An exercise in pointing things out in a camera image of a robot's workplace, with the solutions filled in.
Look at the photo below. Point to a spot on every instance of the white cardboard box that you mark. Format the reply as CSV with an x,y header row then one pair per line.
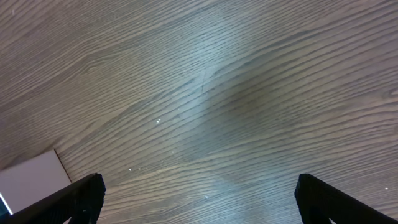
x,y
24,184

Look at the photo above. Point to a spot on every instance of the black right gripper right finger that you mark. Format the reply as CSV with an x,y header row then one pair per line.
x,y
320,203

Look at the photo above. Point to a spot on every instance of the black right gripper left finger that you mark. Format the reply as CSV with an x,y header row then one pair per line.
x,y
80,203

